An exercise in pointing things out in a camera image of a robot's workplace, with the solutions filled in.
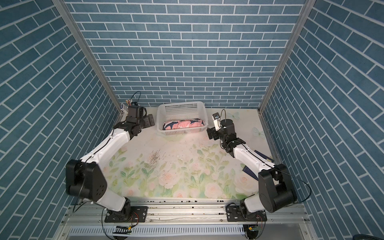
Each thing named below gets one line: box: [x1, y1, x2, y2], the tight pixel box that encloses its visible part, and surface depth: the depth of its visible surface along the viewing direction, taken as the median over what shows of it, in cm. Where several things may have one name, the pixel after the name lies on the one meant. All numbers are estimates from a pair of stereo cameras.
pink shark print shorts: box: [162, 118, 205, 130], surface depth 104 cm
